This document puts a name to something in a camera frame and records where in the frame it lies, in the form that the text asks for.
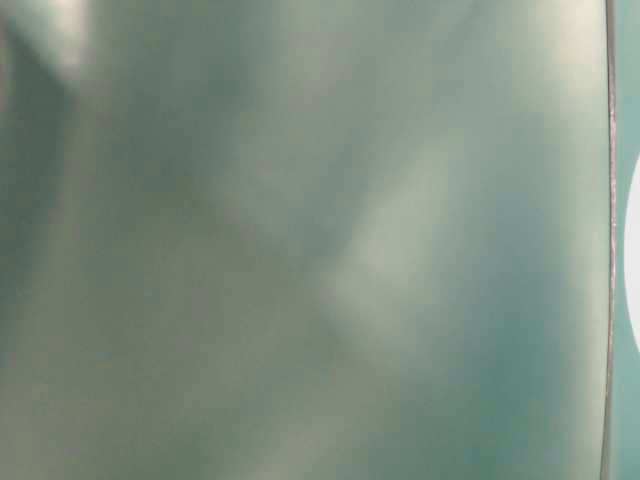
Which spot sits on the white ceramic bowl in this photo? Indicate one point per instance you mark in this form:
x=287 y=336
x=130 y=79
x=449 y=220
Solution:
x=632 y=255

